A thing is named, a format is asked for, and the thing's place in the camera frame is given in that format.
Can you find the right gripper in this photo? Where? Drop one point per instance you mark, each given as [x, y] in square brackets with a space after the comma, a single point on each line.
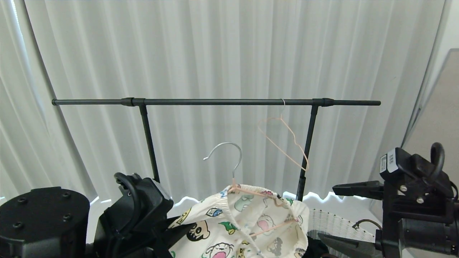
[430, 234]

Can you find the cream printed garment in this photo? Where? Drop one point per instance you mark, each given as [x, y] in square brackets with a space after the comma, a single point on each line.
[251, 222]

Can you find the pink clothes hanger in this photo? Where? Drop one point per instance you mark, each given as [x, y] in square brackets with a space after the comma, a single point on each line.
[233, 182]
[287, 125]

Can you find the white laundry basket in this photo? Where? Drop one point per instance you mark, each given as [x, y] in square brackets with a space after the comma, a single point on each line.
[333, 222]

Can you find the black clothes rack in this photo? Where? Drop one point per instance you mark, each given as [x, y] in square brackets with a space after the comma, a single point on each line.
[215, 102]

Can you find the black garment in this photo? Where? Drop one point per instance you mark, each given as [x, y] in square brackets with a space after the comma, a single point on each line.
[317, 251]

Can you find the white curtain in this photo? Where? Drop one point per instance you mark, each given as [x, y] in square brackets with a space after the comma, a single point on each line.
[215, 53]

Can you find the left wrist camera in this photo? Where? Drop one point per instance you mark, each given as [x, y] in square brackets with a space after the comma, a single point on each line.
[143, 204]

